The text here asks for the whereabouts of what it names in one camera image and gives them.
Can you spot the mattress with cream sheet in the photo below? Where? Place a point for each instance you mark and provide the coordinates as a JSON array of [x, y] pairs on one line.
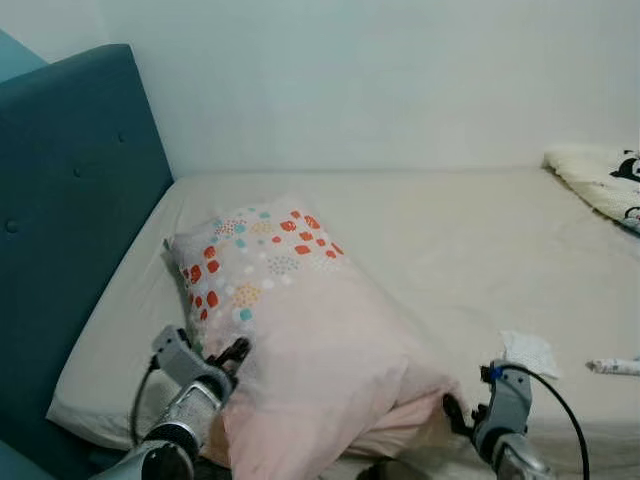
[[450, 270]]

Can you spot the teal upholstered headboard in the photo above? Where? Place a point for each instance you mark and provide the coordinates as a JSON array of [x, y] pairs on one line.
[[70, 200]]

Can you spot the light teal panel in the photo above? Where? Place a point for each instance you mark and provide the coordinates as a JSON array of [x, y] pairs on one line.
[[18, 58]]

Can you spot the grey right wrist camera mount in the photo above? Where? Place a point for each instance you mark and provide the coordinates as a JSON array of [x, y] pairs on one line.
[[508, 400]]

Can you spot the cream cartoon print blanket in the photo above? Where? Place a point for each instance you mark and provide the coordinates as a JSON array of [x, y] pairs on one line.
[[590, 180]]

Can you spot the small white tube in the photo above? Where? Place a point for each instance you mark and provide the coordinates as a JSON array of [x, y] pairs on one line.
[[612, 366]]

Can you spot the crumpled white tissue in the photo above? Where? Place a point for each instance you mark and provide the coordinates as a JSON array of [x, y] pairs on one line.
[[528, 352]]

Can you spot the pink pillow with coloured dots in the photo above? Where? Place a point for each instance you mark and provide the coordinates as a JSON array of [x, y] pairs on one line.
[[300, 340]]

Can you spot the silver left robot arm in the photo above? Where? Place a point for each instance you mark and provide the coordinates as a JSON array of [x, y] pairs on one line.
[[165, 455]]

